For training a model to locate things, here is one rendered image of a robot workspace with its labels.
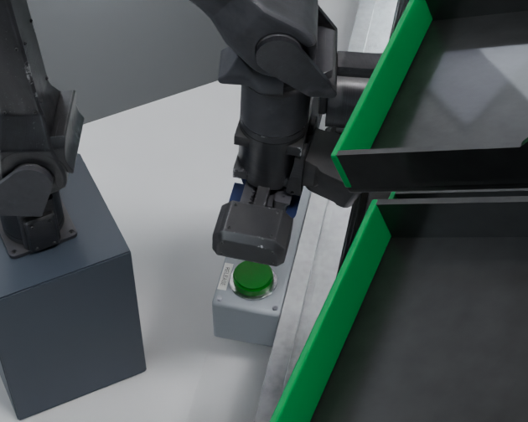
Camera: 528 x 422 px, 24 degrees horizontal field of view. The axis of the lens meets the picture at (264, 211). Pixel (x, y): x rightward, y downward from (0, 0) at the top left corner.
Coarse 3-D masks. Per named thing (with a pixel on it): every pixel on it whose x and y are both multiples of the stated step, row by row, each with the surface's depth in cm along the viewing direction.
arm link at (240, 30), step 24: (192, 0) 90; (216, 0) 90; (240, 0) 89; (264, 0) 89; (288, 0) 91; (312, 0) 93; (216, 24) 91; (240, 24) 90; (264, 24) 90; (288, 24) 90; (312, 24) 91; (240, 48) 92; (312, 48) 92; (264, 72) 93
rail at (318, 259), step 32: (384, 0) 150; (352, 32) 146; (384, 32) 146; (320, 224) 127; (352, 224) 134; (320, 256) 125; (288, 288) 121; (320, 288) 121; (288, 320) 119; (288, 352) 116; (256, 416) 112
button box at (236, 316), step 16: (304, 192) 129; (304, 208) 128; (288, 256) 124; (224, 272) 122; (288, 272) 123; (224, 288) 121; (272, 288) 121; (224, 304) 120; (240, 304) 120; (256, 304) 120; (272, 304) 120; (224, 320) 122; (240, 320) 121; (256, 320) 121; (272, 320) 120; (224, 336) 124; (240, 336) 123; (256, 336) 123; (272, 336) 122
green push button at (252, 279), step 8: (240, 264) 122; (248, 264) 122; (256, 264) 122; (240, 272) 121; (248, 272) 121; (256, 272) 121; (264, 272) 121; (272, 272) 121; (240, 280) 120; (248, 280) 120; (256, 280) 120; (264, 280) 120; (272, 280) 121; (240, 288) 120; (248, 288) 120; (256, 288) 120; (264, 288) 120
